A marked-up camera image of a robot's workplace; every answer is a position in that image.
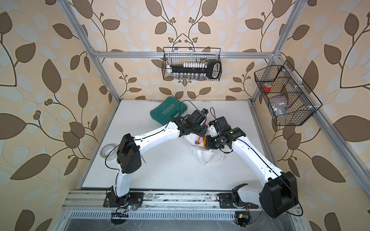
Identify white printed tote bag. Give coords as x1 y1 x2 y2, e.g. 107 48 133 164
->
185 134 224 166

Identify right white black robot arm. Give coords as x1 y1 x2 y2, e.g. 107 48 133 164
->
204 125 300 218

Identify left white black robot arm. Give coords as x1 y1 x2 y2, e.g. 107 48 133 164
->
113 111 207 198

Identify green plastic tool case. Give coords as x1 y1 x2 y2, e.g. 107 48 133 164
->
150 96 188 125

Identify black socket bit set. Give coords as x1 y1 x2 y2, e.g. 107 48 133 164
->
162 61 222 80

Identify clear plastic bag in basket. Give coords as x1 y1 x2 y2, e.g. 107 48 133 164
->
270 95 288 116

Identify red small item in basket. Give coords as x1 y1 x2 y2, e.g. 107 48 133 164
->
263 82 273 92

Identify clear tape roll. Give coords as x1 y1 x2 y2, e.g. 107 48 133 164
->
100 143 117 161

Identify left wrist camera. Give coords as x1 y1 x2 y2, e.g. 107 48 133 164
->
188 108 209 127

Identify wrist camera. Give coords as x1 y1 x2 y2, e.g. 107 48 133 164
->
208 116 231 137
188 108 209 127

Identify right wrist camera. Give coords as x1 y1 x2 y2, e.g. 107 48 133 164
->
208 116 231 137

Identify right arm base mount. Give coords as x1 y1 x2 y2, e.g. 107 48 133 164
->
216 192 259 209

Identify black wire basket centre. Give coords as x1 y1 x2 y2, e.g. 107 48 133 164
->
161 46 222 81

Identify black wire basket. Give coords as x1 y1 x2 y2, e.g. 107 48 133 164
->
161 46 222 81
254 61 322 126

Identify black wire basket right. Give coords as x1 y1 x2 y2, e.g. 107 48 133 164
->
254 61 322 126

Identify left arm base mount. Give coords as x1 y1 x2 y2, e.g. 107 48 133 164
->
103 191 144 210

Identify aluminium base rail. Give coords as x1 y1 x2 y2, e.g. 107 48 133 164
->
62 190 262 211

